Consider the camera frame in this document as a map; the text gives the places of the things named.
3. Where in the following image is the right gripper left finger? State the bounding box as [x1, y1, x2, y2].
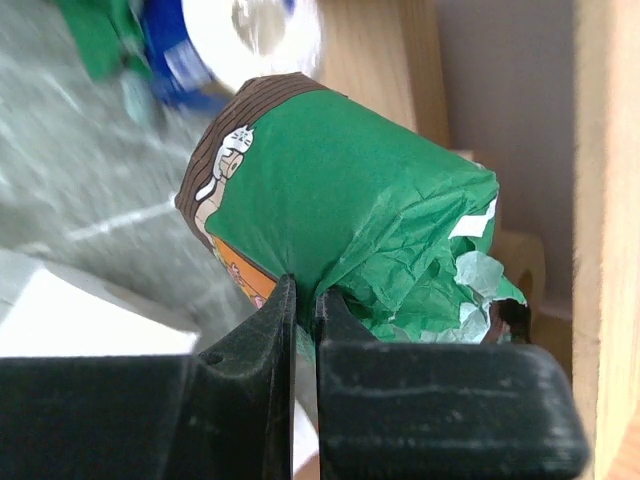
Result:
[1, 275, 296, 479]

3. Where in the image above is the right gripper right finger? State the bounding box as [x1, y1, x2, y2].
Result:
[314, 289, 590, 479]

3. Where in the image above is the green brown roll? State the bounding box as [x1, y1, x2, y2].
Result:
[175, 73, 530, 343]
[55, 0, 151, 81]

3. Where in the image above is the blue roll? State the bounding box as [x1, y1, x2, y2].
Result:
[140, 0, 323, 115]

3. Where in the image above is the wooden two-tier shelf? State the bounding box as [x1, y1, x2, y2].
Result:
[321, 1, 639, 479]

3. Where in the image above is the white toilet roll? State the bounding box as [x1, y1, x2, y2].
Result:
[1, 249, 201, 358]

